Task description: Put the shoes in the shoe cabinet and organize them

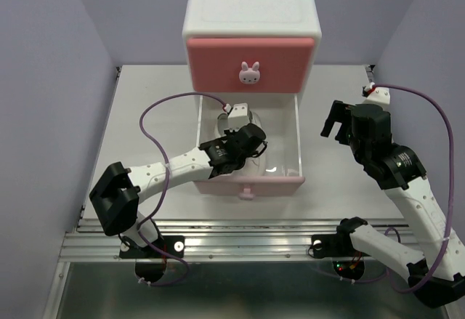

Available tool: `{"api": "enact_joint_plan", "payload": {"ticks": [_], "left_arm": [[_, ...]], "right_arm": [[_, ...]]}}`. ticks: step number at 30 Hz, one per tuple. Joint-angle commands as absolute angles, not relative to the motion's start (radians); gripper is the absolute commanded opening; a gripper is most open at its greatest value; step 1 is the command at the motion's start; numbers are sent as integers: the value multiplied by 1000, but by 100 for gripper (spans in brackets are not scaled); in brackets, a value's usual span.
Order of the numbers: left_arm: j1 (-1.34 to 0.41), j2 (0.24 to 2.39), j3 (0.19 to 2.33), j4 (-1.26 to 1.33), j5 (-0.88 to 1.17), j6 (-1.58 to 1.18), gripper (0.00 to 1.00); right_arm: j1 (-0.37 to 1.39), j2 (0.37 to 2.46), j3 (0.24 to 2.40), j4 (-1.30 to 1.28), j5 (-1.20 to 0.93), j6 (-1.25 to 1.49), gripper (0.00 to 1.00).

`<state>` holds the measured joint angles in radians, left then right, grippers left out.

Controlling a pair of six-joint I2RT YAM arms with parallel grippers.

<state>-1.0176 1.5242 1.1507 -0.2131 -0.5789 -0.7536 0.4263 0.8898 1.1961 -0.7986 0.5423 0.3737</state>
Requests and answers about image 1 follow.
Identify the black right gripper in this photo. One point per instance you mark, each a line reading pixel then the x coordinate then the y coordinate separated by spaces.
pixel 341 111

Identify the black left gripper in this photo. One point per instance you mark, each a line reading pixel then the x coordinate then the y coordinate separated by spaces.
pixel 229 134

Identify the white sneaker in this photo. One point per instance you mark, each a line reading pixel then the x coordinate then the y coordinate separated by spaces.
pixel 255 167
pixel 222 127

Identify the light pink drawer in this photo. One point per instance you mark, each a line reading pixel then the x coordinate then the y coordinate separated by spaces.
pixel 279 114

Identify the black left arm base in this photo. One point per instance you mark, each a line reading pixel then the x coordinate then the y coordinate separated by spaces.
pixel 171 244

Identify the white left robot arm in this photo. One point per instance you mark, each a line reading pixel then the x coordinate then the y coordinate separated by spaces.
pixel 119 191

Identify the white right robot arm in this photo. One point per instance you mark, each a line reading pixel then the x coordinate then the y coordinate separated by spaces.
pixel 435 272

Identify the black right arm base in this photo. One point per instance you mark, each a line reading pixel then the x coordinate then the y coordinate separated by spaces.
pixel 339 245

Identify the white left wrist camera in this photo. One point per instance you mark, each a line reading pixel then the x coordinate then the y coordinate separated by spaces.
pixel 238 115

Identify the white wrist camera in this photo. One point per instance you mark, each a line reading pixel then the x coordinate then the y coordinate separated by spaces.
pixel 376 95
pixel 238 115

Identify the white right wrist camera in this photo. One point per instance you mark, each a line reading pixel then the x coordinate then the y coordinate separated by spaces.
pixel 376 95

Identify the aluminium mounting rail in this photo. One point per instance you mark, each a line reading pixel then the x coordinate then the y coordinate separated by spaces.
pixel 210 240

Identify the white shoe cabinet frame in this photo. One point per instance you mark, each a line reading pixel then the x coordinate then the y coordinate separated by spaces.
pixel 252 19

